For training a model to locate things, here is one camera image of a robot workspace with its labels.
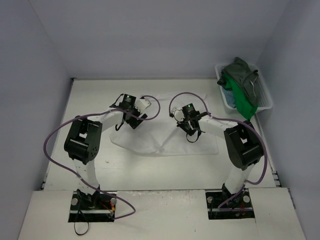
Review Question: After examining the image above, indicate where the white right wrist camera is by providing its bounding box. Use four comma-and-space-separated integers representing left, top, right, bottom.
172, 109, 185, 122

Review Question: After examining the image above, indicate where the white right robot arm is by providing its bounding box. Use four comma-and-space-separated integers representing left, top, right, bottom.
169, 103, 266, 206

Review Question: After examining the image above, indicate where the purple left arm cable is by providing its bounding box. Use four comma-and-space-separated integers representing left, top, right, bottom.
43, 94, 161, 222

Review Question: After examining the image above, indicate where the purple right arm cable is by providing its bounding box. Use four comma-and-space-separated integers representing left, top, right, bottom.
168, 92, 269, 211

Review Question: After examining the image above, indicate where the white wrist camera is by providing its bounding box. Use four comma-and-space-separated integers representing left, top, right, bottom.
134, 98, 152, 113
172, 109, 185, 122

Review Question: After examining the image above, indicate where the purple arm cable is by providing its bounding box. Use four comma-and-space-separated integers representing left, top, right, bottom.
43, 94, 161, 222
168, 92, 269, 211

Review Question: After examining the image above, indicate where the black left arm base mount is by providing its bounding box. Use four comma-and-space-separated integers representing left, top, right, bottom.
68, 191, 117, 223

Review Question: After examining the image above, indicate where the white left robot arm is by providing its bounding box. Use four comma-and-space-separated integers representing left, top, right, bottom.
64, 94, 152, 210

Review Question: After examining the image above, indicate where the white plastic laundry basket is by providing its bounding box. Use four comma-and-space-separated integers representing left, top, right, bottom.
214, 63, 273, 114

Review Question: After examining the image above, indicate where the green t-shirt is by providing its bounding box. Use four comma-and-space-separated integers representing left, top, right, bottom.
223, 78, 258, 121

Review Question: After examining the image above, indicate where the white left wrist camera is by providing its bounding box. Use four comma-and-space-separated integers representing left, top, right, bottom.
134, 98, 152, 113

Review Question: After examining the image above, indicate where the light blue t-shirt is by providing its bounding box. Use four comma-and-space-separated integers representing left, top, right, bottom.
222, 88, 236, 108

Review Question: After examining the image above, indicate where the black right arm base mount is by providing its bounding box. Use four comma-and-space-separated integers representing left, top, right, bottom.
205, 189, 255, 220

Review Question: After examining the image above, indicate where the grey t-shirt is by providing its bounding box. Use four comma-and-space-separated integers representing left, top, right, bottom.
217, 57, 261, 105

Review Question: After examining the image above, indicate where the white t-shirt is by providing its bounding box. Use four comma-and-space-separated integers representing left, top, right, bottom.
109, 92, 219, 156

